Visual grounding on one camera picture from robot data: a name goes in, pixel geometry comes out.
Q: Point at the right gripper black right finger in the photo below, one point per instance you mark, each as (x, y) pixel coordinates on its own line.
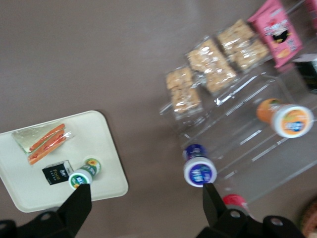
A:
(218, 215)

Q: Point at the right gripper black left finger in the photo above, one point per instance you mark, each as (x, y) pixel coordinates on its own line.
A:
(74, 210)

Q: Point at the green gum bottle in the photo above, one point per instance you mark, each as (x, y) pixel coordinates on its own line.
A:
(84, 173)

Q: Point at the red gum bottle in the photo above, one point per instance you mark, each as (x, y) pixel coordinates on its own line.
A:
(234, 200)

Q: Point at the blue gum bottle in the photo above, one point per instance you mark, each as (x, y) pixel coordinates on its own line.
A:
(199, 172)

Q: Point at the beige plastic serving tray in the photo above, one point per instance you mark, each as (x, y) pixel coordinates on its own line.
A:
(106, 148)

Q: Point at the orange gum bottle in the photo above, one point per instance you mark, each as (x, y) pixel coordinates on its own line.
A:
(289, 121)

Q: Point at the small black carton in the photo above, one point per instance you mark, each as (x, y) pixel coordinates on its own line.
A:
(308, 72)
(55, 173)

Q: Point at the clear acrylic stepped display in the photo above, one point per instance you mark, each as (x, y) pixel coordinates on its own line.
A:
(260, 161)

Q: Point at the wrapped triangle sandwich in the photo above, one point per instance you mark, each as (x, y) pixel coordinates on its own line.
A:
(37, 141)

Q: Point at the clear bag rice crackers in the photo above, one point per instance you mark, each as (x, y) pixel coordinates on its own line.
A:
(211, 65)
(183, 94)
(242, 44)

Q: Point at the pink snack packet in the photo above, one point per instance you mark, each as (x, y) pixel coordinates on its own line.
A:
(277, 32)

